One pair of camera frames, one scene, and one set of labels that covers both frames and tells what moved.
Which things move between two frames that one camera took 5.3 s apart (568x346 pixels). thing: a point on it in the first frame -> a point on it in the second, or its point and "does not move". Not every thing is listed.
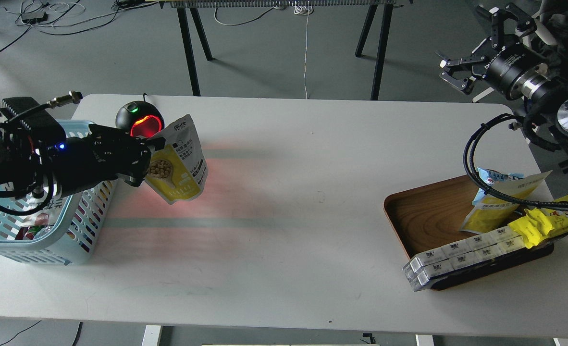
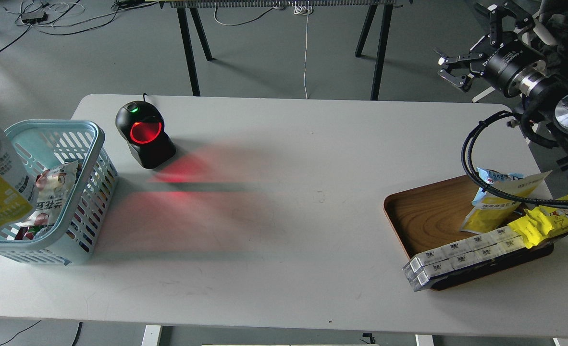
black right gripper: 521,74 does not move
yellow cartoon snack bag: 538,225 does not move
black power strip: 32,18 does not move
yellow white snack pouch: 178,170 -> 6,191
